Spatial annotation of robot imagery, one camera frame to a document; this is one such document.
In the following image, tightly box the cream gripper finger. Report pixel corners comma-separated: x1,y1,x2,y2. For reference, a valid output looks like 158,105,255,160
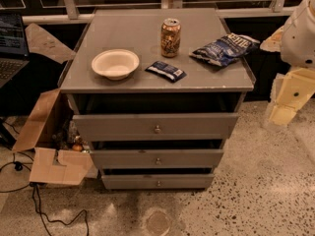
269,105,296,125

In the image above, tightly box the grey bottom drawer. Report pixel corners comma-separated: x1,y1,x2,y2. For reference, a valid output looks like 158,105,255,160
101,174,214,190

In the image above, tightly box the grey drawer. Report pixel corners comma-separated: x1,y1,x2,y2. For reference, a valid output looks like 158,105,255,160
73,113,238,142
91,149,223,169
101,174,214,190

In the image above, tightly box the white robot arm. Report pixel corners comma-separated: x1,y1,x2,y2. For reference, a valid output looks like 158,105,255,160
260,0,315,125

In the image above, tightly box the grey middle drawer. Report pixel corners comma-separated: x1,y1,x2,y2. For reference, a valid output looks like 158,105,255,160
91,149,223,169

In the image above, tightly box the grey drawer cabinet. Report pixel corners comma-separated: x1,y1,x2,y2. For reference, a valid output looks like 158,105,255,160
61,9,255,177

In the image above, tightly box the grey top drawer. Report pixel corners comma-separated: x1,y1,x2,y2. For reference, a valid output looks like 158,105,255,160
73,113,238,142

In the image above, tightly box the open cardboard box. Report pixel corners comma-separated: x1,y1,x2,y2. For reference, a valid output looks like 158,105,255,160
13,23,97,185

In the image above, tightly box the blue chip bag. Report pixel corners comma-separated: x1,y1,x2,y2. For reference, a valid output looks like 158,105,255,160
190,33,260,68

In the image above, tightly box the small dark blue packet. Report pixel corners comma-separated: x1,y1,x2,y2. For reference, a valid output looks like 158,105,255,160
145,61,187,83

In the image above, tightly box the gold soda can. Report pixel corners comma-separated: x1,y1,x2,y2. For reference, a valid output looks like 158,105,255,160
160,18,181,57

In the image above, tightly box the white metal railing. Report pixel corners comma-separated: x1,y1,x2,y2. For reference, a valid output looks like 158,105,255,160
0,0,315,26

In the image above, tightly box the white paper bowl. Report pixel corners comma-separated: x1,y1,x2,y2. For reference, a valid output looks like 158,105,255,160
92,49,140,81

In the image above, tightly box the small orange figurine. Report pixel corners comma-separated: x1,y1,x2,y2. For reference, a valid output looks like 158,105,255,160
72,136,83,151

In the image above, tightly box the black laptop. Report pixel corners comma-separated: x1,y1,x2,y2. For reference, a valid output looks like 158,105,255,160
0,12,30,88

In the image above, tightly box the black cable on floor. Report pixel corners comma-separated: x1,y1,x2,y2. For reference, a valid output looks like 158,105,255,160
0,120,91,236

